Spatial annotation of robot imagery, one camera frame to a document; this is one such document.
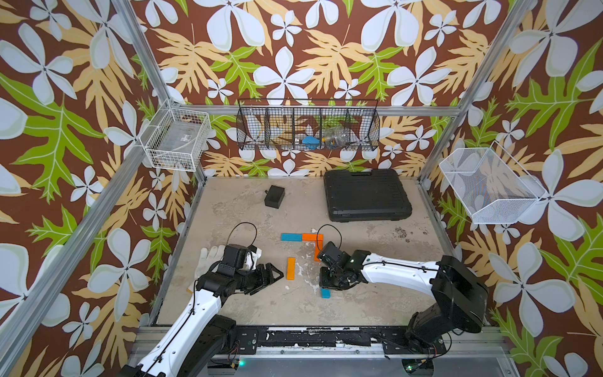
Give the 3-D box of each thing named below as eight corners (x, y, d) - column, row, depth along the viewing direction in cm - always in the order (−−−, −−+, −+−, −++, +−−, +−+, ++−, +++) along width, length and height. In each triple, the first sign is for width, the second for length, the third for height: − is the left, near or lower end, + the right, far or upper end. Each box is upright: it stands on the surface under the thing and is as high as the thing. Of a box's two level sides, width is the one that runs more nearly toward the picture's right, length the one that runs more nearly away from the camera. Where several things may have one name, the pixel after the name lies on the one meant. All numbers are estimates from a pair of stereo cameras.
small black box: (262, 206, 112) (261, 200, 108) (269, 191, 118) (268, 184, 115) (278, 210, 111) (278, 203, 107) (285, 194, 117) (284, 187, 113)
